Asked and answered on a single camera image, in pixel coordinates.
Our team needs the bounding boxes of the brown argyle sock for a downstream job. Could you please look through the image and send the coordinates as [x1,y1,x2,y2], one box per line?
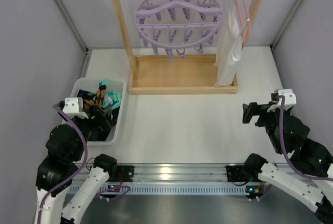
[83,88,106,109]

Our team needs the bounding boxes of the green sock front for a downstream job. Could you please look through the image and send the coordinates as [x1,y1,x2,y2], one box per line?
[103,90,122,110]

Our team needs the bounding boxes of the green sock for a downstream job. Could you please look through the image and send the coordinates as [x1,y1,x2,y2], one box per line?
[98,79,111,89]
[103,90,122,110]

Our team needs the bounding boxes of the purple round clip hanger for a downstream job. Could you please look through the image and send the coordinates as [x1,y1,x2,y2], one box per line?
[134,0,222,60]

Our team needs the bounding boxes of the black blue grey sock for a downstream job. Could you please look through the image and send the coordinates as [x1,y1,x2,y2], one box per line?
[103,107,120,127]

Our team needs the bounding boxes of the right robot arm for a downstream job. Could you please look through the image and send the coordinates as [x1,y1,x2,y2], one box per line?
[242,102,332,223]

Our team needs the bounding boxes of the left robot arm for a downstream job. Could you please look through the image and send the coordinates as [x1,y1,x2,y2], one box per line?
[34,104,117,223]

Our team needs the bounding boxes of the white cloth on hanger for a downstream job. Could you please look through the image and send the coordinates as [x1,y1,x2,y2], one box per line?
[214,7,242,86]

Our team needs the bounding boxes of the white plastic basket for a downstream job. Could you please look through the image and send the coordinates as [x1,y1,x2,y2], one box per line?
[60,78,126,146]

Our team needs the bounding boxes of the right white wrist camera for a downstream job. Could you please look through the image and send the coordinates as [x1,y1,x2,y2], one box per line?
[267,89,297,112]

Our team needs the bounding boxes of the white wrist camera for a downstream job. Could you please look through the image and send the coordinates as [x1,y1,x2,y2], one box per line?
[62,97,88,119]
[267,89,297,112]

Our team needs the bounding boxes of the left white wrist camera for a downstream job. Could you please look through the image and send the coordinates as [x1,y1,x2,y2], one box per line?
[62,97,88,119]

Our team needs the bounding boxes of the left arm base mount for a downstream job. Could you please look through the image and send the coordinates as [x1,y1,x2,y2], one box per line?
[87,163,134,184]

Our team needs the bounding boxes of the grey slotted cable duct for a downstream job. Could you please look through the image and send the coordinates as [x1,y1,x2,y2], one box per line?
[52,184,263,194]

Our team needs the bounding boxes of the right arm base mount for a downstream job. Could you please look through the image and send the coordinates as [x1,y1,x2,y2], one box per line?
[226,165,274,183]

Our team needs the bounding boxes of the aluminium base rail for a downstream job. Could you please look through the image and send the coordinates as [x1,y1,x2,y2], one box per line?
[74,164,242,183]

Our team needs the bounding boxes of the pink wire hanger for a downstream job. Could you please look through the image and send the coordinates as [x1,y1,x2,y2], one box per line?
[234,0,252,46]

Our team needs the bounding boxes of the wooden clothes rack frame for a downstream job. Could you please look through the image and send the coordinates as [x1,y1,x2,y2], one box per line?
[112,0,262,95]

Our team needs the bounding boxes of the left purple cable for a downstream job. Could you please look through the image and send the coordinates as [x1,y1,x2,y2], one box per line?
[37,103,131,224]

